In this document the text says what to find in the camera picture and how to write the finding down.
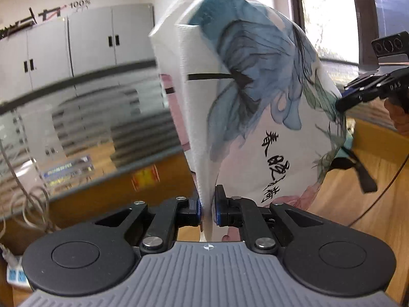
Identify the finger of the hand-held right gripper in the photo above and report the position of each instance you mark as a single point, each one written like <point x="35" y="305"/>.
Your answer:
<point x="354" y="100"/>
<point x="367" y="81"/>

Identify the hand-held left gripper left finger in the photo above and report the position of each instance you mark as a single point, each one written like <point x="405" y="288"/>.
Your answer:
<point x="196" y="212"/>

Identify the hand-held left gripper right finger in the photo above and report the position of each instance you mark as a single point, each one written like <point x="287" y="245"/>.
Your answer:
<point x="219" y="208"/>

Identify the floral white shopping bag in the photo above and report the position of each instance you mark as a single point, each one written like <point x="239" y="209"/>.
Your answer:
<point x="255" y="118"/>

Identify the person's right hand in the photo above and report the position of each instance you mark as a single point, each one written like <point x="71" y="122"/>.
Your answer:
<point x="401" y="121"/>

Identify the red gold label sticker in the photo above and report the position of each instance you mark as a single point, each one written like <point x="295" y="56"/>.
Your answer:
<point x="145" y="179"/>

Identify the window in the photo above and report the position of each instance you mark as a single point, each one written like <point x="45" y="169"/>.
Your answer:
<point x="329" y="16"/>

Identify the striped glass partition with label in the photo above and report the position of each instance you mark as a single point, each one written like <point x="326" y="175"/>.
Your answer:
<point x="80" y="118"/>

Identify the white blue power strip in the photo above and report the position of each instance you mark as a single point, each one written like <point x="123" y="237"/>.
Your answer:
<point x="16" y="275"/>

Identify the grey metal cabinets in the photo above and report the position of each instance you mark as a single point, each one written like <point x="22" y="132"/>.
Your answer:
<point x="89" y="38"/>

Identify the black wall lettering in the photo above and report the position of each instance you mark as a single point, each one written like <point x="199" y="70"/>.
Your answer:
<point x="48" y="14"/>

